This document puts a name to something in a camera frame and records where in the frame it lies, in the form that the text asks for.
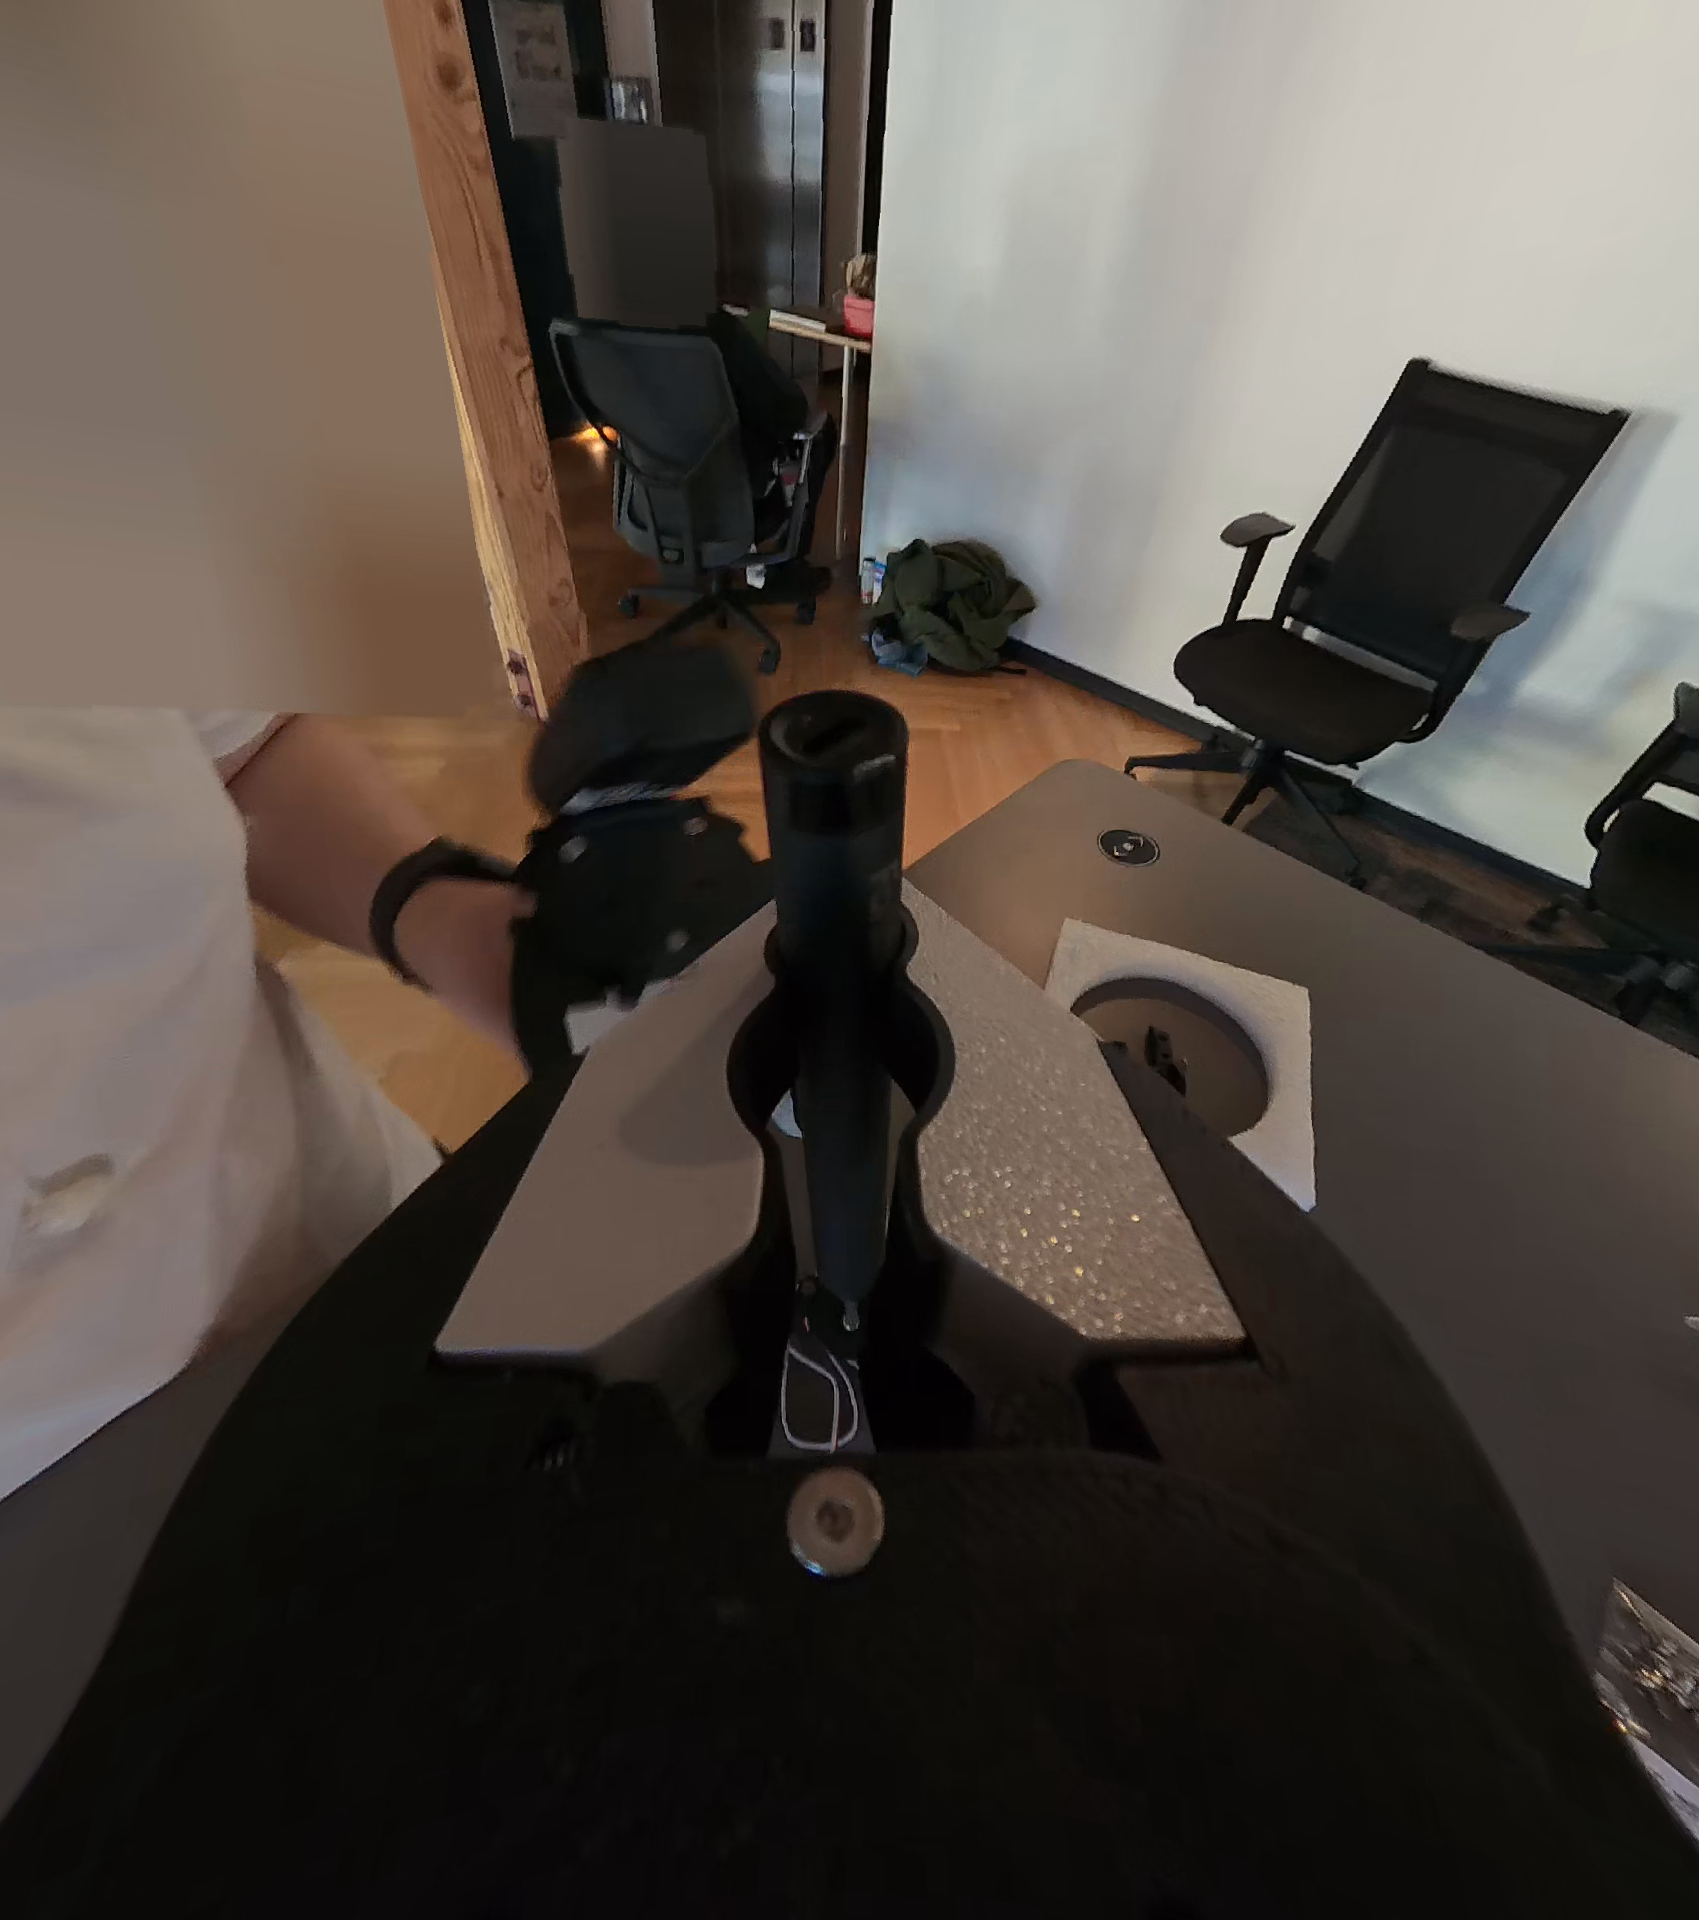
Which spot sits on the green cloth bundle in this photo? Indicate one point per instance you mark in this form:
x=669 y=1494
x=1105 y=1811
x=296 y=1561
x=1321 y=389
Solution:
x=945 y=601

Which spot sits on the round desk control button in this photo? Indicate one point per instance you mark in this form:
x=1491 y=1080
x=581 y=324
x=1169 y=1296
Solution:
x=1127 y=846

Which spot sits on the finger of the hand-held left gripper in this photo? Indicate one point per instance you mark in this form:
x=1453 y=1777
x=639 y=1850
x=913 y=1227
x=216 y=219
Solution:
x=601 y=1012

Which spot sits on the white foam piece with cutout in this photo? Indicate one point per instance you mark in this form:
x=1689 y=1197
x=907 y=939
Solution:
x=1089 y=961

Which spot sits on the person's left forearm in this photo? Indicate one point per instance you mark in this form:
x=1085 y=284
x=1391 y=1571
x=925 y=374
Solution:
x=324 y=794

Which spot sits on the person's left hand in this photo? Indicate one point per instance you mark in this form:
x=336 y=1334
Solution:
x=482 y=961

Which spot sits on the white side table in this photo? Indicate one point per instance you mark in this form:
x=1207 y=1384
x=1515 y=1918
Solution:
x=819 y=327

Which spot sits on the wood edged desk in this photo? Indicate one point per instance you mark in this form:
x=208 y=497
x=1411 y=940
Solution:
x=1539 y=1125

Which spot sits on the black servo motor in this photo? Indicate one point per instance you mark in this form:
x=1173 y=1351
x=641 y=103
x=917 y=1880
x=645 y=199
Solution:
x=863 y=1425

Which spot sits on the person in white shirt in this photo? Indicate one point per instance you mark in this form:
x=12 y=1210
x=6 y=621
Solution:
x=68 y=975

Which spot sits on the black precision screwdriver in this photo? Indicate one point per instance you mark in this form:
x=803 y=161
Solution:
x=833 y=901

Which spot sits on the black wrist watch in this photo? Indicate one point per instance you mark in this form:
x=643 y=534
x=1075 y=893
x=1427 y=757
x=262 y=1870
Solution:
x=406 y=884

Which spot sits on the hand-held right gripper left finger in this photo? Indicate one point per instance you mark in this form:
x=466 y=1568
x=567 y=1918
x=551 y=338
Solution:
x=593 y=1214

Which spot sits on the wooden pillar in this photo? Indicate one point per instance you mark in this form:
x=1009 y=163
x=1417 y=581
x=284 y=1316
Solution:
x=488 y=374

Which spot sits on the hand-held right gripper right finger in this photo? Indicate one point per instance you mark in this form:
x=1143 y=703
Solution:
x=1073 y=1201

